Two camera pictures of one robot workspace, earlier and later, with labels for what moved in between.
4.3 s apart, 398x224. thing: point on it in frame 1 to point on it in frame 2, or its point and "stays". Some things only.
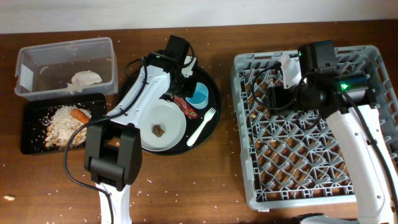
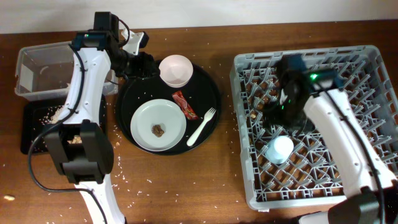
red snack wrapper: [188, 110] stays
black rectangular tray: [37, 112] stays
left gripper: [189, 91] to [145, 70]
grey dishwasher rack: [288, 161] stays
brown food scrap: [157, 130] stays
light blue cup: [199, 99] to [279, 149]
